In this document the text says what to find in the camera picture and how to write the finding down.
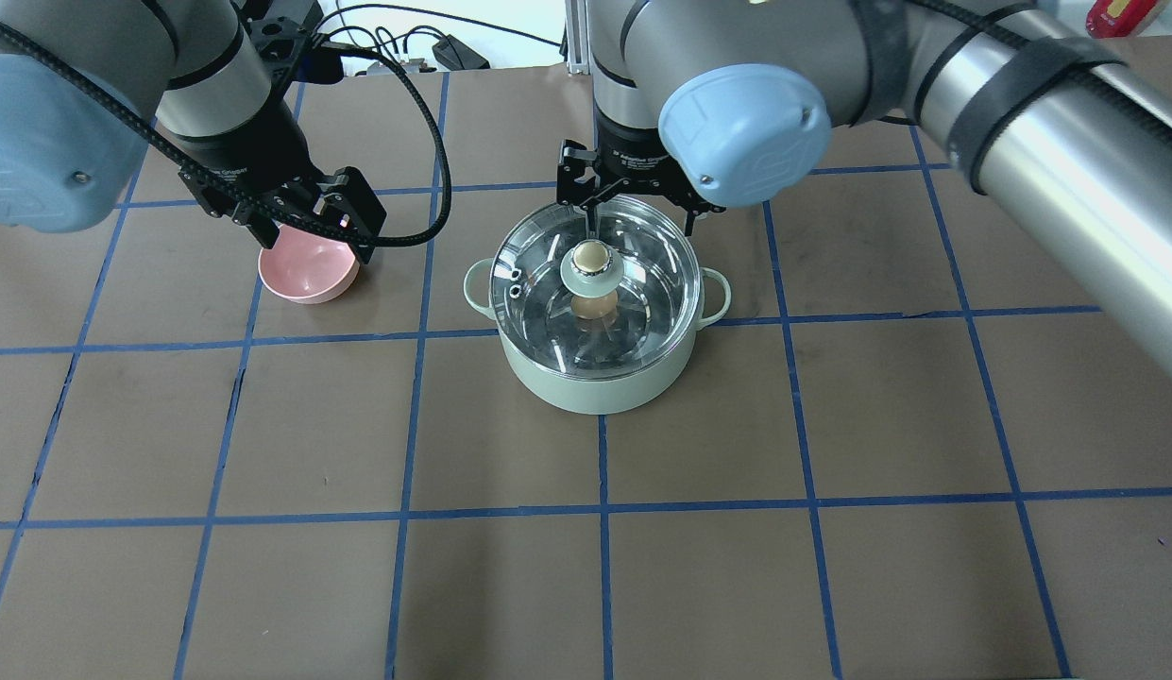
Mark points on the black power adapter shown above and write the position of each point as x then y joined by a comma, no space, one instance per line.
457,56

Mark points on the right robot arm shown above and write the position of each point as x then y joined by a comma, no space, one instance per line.
723,104

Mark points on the beige egg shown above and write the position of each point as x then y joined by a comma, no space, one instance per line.
595,308

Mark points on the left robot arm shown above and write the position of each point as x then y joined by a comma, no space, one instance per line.
82,81

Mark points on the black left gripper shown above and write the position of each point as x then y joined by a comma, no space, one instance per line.
248,154

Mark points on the mint green electric pot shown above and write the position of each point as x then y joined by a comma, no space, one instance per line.
600,382

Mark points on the pink bowl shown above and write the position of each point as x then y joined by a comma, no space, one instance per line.
307,269

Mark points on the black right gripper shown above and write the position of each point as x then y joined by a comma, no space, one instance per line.
629,161

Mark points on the red yellow bottle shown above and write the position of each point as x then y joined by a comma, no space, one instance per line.
1117,19

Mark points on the glass pot lid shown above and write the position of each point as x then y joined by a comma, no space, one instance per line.
598,293

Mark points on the aluminium frame post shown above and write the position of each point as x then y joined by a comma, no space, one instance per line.
576,42

